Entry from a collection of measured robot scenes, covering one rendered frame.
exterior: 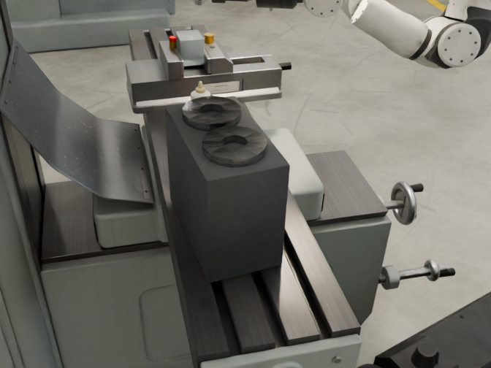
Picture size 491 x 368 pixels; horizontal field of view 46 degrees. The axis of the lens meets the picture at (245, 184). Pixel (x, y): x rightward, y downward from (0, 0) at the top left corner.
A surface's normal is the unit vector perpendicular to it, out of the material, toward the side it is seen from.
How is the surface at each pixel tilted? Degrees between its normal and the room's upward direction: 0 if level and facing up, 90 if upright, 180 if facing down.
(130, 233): 90
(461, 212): 0
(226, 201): 90
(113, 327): 90
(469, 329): 0
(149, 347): 90
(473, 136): 0
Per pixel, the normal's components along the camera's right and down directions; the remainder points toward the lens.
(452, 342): 0.03, -0.82
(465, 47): 0.06, 0.38
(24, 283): 0.82, 0.33
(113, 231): 0.24, 0.57
